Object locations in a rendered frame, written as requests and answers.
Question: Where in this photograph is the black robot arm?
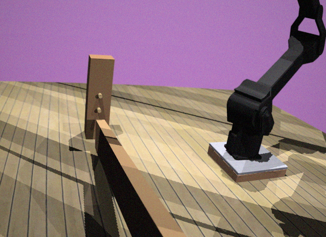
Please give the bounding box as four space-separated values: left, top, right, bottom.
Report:
224 0 326 160

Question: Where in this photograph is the long wooden rail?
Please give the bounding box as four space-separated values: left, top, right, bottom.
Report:
95 120 186 237

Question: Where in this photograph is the short wooden post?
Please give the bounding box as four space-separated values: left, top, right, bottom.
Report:
85 54 115 140

